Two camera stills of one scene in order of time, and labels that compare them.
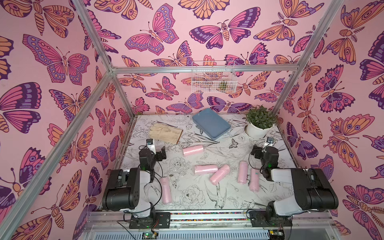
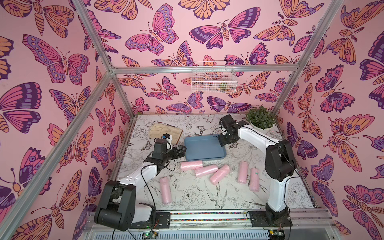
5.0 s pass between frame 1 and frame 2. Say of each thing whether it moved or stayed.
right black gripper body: moved
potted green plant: stayed
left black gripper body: moved
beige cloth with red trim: stayed
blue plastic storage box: moved
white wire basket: stayed
